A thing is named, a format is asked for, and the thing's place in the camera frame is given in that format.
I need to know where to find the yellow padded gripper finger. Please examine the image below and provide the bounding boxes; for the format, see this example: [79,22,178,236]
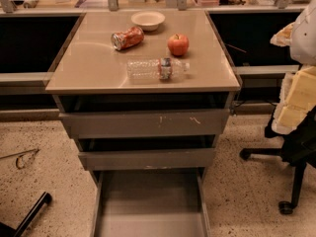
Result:
[272,65,316,134]
[270,23,293,47]

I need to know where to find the clear plastic water bottle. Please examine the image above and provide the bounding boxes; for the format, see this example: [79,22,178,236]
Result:
[126,57,190,81]

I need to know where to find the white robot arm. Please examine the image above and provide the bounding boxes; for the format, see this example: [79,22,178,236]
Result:
[271,0,316,134]

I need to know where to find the grey middle drawer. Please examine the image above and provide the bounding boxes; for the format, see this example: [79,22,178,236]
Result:
[78,148,215,171]

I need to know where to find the grey top drawer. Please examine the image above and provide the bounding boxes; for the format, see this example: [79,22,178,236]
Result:
[59,109,229,139]

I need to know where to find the grey open bottom drawer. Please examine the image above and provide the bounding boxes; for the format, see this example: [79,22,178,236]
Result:
[89,169,211,237]

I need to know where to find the black office chair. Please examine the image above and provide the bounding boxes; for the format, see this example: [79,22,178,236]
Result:
[239,107,316,214]

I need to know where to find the red apple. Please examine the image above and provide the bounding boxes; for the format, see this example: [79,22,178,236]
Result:
[167,34,189,56]

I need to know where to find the white paper bowl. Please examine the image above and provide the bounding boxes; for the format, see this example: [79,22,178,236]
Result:
[131,11,165,32]

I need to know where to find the crushed orange soda can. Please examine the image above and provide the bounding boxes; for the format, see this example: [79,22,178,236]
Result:
[111,27,144,50]

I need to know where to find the black chair leg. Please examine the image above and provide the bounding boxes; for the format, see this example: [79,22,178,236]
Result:
[0,192,52,237]

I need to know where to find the cable on floor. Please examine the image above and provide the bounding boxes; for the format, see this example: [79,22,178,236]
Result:
[0,147,41,170]

